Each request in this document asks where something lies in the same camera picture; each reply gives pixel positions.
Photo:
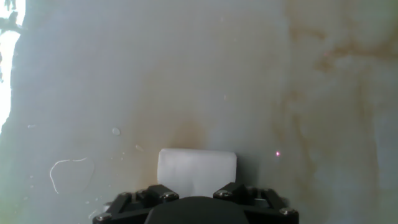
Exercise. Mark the white sponge block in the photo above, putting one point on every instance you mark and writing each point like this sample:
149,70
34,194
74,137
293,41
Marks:
196,169

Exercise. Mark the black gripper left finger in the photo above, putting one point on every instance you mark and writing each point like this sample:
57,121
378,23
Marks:
161,193

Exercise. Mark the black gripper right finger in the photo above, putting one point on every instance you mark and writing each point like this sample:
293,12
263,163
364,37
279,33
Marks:
230,191

